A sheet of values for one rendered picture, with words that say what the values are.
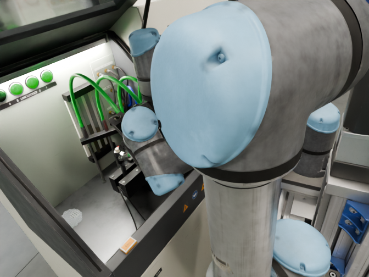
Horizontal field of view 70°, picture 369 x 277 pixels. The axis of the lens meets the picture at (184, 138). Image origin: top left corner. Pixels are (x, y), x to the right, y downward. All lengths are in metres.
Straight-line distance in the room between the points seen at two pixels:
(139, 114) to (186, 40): 0.38
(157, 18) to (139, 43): 0.62
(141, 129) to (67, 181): 0.85
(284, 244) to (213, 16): 0.44
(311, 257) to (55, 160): 1.05
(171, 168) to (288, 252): 0.27
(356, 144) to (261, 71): 0.50
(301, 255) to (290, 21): 0.42
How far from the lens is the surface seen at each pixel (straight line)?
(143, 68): 0.67
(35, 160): 1.24
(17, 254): 2.50
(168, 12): 1.32
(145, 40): 0.64
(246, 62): 0.17
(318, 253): 0.56
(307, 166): 0.99
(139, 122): 0.55
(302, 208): 1.03
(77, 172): 1.37
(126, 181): 1.12
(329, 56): 0.23
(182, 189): 1.07
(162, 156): 0.56
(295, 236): 0.56
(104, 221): 1.21
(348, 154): 0.67
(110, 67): 1.33
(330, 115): 0.92
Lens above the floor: 1.72
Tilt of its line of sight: 36 degrees down
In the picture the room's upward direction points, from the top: 8 degrees counter-clockwise
